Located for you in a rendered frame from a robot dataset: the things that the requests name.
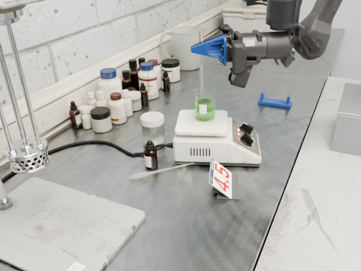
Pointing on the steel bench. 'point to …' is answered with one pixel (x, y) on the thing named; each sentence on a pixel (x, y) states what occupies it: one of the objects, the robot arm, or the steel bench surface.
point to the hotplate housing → (213, 150)
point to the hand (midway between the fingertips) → (207, 48)
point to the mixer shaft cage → (41, 154)
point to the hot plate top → (185, 115)
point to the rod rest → (275, 101)
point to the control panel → (242, 136)
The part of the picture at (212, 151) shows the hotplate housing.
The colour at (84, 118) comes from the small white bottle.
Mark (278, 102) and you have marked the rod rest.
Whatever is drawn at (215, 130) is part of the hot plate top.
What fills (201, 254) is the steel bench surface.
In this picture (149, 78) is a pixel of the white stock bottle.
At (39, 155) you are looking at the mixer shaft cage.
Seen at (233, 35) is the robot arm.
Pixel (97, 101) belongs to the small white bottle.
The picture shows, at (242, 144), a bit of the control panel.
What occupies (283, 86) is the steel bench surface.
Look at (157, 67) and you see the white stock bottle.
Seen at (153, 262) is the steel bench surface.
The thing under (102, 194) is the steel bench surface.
